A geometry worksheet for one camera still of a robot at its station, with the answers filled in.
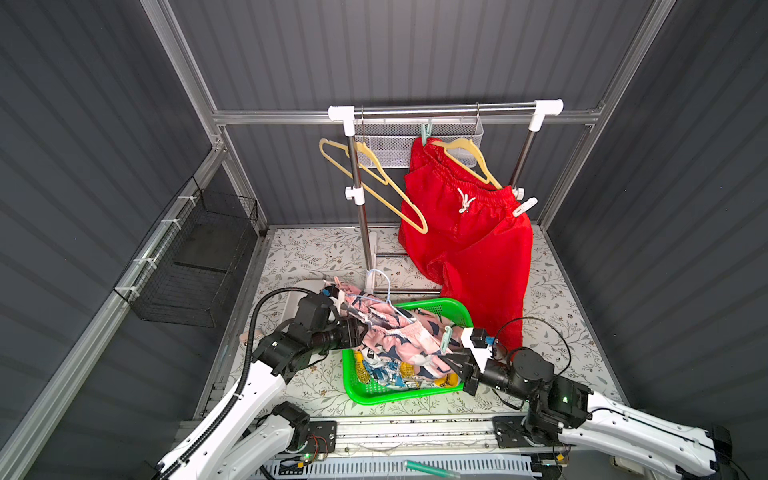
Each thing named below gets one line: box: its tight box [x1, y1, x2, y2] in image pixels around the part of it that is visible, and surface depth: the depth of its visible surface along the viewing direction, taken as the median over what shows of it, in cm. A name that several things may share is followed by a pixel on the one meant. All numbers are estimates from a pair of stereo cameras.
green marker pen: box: [404, 460, 461, 479], surface depth 71 cm
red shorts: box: [399, 138, 533, 350], surface depth 73 cm
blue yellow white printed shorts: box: [354, 348, 461, 389], surface depth 80 cm
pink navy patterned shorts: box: [324, 277, 463, 378], surface depth 71 cm
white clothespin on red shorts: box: [512, 197, 538, 217], surface depth 60 cm
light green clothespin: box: [440, 326, 453, 354], surface depth 65 cm
